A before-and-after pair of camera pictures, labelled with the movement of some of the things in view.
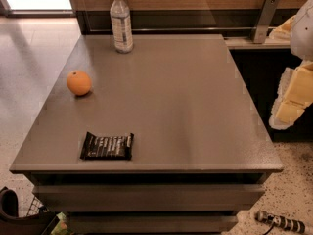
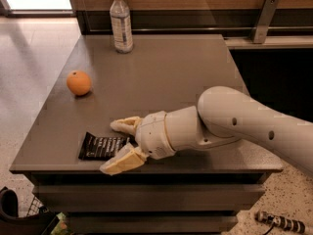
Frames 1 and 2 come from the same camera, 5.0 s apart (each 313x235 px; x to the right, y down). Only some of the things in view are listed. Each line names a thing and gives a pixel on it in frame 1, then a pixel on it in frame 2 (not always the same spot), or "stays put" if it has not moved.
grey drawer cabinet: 161,140 stays put
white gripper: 302,36 -> 152,133
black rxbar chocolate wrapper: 107,147 stays put
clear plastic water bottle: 121,23 stays put
